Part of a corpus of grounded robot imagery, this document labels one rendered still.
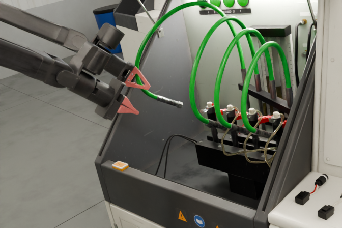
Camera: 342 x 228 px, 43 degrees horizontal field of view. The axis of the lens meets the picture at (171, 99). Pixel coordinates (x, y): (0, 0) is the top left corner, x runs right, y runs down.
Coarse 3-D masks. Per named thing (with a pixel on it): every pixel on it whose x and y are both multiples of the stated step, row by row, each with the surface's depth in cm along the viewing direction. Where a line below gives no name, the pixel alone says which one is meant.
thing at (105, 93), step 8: (96, 80) 107; (112, 80) 112; (96, 88) 105; (104, 88) 106; (112, 88) 109; (120, 88) 107; (96, 96) 105; (104, 96) 106; (112, 96) 107; (104, 104) 107; (96, 112) 111; (104, 112) 107
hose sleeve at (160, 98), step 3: (159, 96) 137; (162, 96) 138; (156, 99) 137; (159, 99) 137; (162, 99) 137; (165, 99) 138; (168, 99) 139; (171, 99) 139; (165, 102) 138; (168, 102) 138; (171, 102) 139; (174, 102) 139; (177, 102) 140; (174, 105) 140; (177, 105) 140
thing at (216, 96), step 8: (240, 32) 117; (248, 32) 119; (256, 32) 122; (232, 40) 115; (264, 40) 125; (232, 48) 114; (224, 56) 113; (224, 64) 113; (272, 72) 130; (216, 80) 112; (272, 80) 131; (216, 88) 112; (272, 88) 131; (216, 96) 112; (272, 96) 132; (216, 104) 113; (216, 112) 114; (224, 120) 116; (232, 128) 118; (240, 128) 121
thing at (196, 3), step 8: (176, 8) 132; (216, 8) 137; (168, 16) 131; (224, 16) 139; (232, 24) 141; (152, 32) 131; (232, 32) 142; (144, 40) 130; (240, 48) 144; (136, 56) 131; (240, 56) 145; (136, 64) 131; (136, 80) 133; (152, 96) 136
